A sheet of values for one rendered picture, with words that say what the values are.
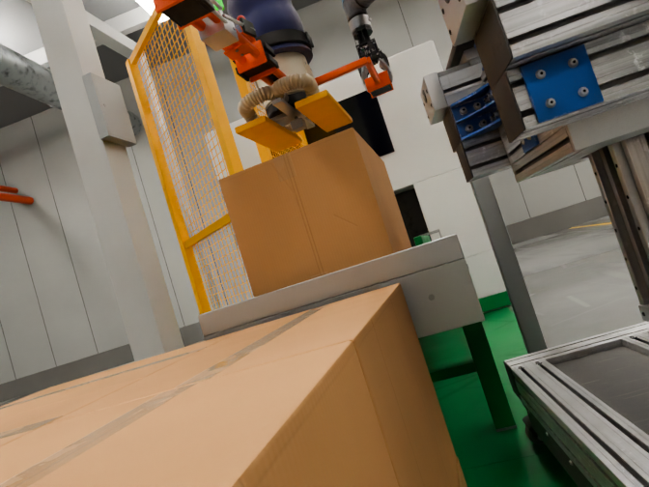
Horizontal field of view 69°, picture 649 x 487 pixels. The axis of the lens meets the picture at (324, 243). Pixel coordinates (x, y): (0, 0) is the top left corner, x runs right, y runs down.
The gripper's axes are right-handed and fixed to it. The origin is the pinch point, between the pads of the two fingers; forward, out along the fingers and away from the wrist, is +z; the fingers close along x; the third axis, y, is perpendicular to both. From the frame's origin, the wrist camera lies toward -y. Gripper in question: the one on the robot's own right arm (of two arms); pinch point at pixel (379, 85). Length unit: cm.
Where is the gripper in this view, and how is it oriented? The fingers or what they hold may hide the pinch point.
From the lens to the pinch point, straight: 182.2
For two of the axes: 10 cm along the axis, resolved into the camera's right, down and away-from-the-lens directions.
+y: -2.5, 0.1, -9.7
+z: 2.9, 9.6, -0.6
